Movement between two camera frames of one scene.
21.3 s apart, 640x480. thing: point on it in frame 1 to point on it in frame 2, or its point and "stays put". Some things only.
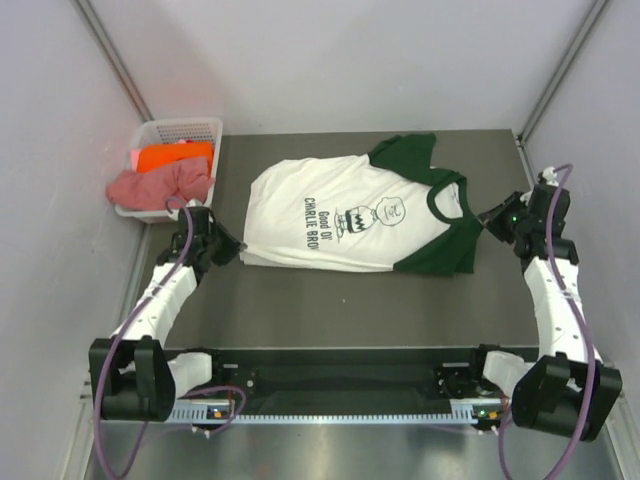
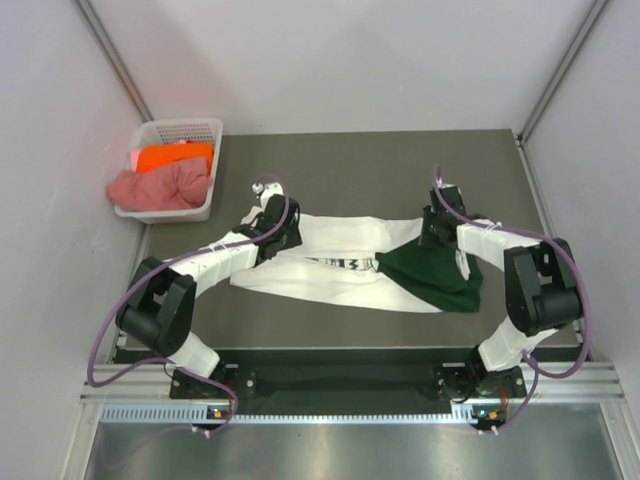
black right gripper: [492, 218] to [428, 240]
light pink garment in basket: [134, 158] stays put
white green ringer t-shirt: [387, 212] to [379, 262]
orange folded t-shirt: [152, 155] stays put
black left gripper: [233, 246] to [293, 238]
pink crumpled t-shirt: [149, 190] stays put
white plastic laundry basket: [166, 131] stays put
